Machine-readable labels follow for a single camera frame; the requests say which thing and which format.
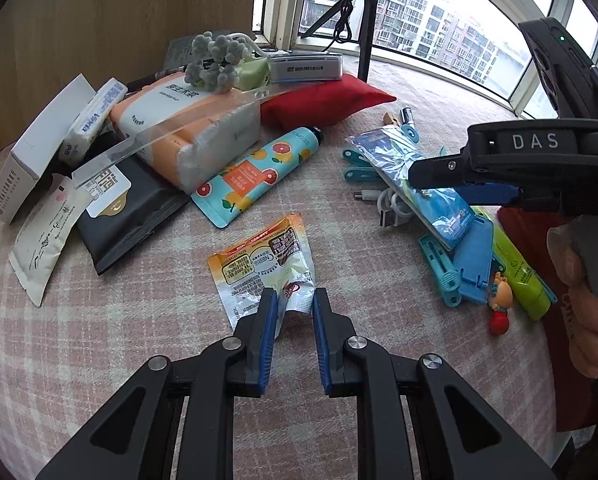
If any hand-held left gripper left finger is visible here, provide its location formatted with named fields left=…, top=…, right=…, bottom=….
left=36, top=287, right=280, bottom=480

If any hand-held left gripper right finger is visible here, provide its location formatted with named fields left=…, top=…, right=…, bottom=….
left=312, top=287, right=572, bottom=480

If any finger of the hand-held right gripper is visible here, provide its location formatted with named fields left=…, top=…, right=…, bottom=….
left=408, top=156, right=524, bottom=207

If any blue plastic packet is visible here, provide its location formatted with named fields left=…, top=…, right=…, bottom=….
left=345, top=126, right=478, bottom=252

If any orange snack sachet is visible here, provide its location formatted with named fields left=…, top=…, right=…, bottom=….
left=206, top=212, right=316, bottom=337

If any pink plaid covered desktop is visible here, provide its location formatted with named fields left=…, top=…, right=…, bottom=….
left=0, top=52, right=587, bottom=480

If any person's right hand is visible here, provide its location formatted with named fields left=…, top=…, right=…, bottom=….
left=546, top=225, right=598, bottom=380

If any teal plastic clip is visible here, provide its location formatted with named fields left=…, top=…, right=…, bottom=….
left=341, top=146, right=382, bottom=184

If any blue plastic folding stand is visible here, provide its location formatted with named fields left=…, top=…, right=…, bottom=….
left=418, top=220, right=496, bottom=309

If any green yellow tube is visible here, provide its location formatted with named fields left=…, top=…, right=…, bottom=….
left=472, top=206, right=557, bottom=322

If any red fabric pouch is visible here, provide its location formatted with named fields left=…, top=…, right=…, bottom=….
left=260, top=73, right=398, bottom=134

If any small cartoon figurine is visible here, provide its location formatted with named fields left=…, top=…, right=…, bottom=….
left=486, top=271, right=515, bottom=336

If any black tripod stand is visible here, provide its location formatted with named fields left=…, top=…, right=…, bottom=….
left=298, top=0, right=395, bottom=82

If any fruit print cream tube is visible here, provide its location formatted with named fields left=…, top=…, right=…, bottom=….
left=191, top=126, right=326, bottom=229

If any grey card reader box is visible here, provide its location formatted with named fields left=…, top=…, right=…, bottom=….
left=267, top=52, right=344, bottom=84

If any black foil pouch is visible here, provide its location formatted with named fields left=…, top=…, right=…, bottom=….
left=76, top=157, right=191, bottom=276

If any light green packet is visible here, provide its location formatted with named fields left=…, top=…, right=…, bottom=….
left=233, top=57, right=273, bottom=92

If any white gold card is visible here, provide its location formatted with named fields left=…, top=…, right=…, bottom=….
left=86, top=167, right=130, bottom=219

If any orange white tissue pack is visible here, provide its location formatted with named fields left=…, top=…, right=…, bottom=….
left=110, top=80, right=263, bottom=194

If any clear plastic ruler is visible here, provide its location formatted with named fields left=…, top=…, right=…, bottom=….
left=71, top=87, right=271, bottom=192

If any white paper packet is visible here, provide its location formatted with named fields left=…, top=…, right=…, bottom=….
left=9, top=174, right=94, bottom=309

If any grey artificial berry bunch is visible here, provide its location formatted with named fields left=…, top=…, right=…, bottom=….
left=184, top=31, right=254, bottom=95

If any small blue white tissue pack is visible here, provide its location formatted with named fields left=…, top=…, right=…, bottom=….
left=59, top=77, right=128, bottom=167

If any black pen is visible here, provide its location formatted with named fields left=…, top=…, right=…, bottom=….
left=124, top=61, right=192, bottom=92

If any white cardboard box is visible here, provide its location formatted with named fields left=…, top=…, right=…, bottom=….
left=0, top=73, right=98, bottom=226

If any white usb cable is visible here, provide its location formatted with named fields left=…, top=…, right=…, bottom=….
left=354, top=187, right=421, bottom=229

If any black cable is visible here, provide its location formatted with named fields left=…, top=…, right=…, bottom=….
left=331, top=0, right=356, bottom=45

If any white window frame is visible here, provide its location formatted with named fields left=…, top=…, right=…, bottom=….
left=251, top=0, right=598, bottom=123

